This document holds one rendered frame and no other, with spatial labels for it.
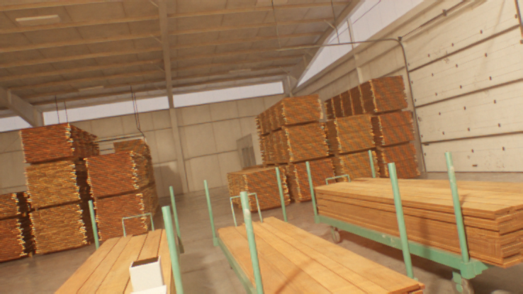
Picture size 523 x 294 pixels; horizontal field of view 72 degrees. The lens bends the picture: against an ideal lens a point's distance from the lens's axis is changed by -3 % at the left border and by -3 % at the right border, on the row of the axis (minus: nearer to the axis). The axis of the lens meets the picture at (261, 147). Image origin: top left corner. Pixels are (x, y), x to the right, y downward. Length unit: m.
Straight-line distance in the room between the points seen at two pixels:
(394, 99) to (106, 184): 8.31
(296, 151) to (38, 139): 6.49
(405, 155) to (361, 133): 1.59
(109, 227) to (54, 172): 1.86
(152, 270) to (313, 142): 9.82
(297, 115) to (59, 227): 6.65
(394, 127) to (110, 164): 7.94
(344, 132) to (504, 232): 8.08
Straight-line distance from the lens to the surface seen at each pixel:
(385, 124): 11.43
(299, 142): 10.37
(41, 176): 10.27
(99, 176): 9.89
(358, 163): 10.88
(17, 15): 14.75
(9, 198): 10.47
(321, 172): 10.46
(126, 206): 9.82
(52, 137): 10.09
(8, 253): 10.65
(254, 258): 2.49
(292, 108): 10.30
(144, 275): 0.82
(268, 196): 9.99
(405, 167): 11.76
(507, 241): 3.14
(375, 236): 4.43
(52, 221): 10.13
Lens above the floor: 1.48
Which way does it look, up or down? 1 degrees up
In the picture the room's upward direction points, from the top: 10 degrees counter-clockwise
